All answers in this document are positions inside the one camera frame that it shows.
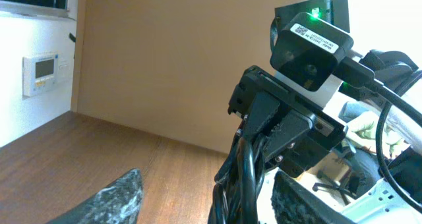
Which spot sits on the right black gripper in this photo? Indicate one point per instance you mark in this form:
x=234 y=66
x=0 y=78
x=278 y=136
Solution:
x=284 y=127

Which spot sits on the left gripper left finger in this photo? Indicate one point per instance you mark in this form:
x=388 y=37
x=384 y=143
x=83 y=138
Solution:
x=118 y=202

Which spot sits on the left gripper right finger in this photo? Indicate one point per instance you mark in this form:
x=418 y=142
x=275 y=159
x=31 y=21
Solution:
x=292 y=203

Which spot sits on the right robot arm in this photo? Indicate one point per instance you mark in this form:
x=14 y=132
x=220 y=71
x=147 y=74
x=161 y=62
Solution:
x=380 y=77

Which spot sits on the office chair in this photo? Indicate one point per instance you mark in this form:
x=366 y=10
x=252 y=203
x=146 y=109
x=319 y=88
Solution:
x=347 y=175

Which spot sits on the brown wooden partition board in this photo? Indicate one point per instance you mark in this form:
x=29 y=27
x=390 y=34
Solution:
x=169 y=67

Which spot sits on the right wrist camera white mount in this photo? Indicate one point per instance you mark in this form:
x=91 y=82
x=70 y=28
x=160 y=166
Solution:
x=307 y=51

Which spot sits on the wall thermostat panel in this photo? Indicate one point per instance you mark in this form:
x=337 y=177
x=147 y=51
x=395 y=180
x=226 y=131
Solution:
x=39 y=73

